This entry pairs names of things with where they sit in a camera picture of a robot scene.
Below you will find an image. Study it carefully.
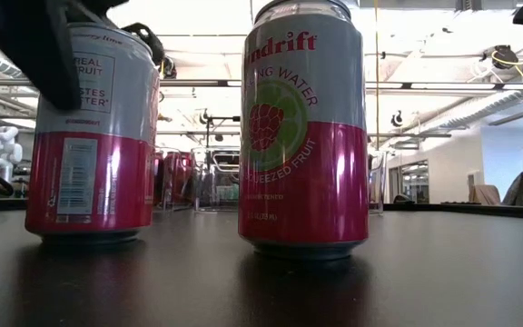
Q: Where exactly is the overhead light rail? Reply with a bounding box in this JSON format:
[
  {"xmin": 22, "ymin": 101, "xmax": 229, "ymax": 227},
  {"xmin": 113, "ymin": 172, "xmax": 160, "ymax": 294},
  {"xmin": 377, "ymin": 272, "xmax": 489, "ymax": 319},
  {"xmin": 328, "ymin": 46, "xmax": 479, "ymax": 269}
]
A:
[{"xmin": 0, "ymin": 76, "xmax": 523, "ymax": 92}]

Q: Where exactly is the black stand pole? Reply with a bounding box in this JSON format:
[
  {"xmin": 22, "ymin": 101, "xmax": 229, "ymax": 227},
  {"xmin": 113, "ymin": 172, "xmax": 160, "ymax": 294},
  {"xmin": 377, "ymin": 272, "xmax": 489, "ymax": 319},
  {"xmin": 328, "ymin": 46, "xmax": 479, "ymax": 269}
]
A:
[{"xmin": 197, "ymin": 107, "xmax": 242, "ymax": 154}]

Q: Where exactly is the black ceiling cable reel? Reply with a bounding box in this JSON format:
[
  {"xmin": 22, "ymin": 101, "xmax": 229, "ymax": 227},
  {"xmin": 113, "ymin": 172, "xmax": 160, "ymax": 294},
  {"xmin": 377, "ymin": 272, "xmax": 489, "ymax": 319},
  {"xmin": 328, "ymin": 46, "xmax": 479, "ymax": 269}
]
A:
[
  {"xmin": 490, "ymin": 44, "xmax": 520, "ymax": 71},
  {"xmin": 160, "ymin": 54, "xmax": 177, "ymax": 81}
]

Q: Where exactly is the beige chair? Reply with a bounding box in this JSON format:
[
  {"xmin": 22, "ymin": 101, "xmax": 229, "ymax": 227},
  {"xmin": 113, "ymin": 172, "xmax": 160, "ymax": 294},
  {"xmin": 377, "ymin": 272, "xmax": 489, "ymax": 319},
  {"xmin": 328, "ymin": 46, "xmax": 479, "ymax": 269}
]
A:
[{"xmin": 468, "ymin": 183, "xmax": 502, "ymax": 206}]

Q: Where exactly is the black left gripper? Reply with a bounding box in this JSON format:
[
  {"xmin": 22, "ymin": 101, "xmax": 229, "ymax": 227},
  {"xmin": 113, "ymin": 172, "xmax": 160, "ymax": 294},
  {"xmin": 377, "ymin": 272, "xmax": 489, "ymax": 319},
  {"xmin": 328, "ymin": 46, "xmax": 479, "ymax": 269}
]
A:
[{"xmin": 0, "ymin": 0, "xmax": 167, "ymax": 113}]

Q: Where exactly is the Spindrift raspberry lime can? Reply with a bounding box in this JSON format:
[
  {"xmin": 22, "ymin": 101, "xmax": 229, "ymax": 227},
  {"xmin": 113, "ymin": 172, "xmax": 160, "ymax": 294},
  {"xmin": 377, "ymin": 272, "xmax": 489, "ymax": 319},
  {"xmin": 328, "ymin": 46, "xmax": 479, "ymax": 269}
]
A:
[
  {"xmin": 237, "ymin": 0, "xmax": 370, "ymax": 261},
  {"xmin": 24, "ymin": 21, "xmax": 162, "ymax": 244}
]

